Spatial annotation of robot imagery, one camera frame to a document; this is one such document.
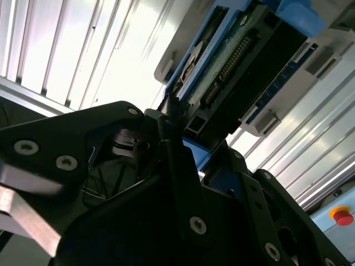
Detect hard disk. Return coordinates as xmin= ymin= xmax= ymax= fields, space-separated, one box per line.
xmin=164 ymin=0 xmax=327 ymax=178

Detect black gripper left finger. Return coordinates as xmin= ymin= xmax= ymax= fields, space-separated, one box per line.
xmin=0 ymin=94 xmax=209 ymax=257

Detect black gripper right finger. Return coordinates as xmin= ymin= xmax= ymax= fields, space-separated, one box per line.
xmin=205 ymin=141 xmax=353 ymax=266

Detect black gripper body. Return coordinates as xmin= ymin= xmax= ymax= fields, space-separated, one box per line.
xmin=54 ymin=176 xmax=264 ymax=266

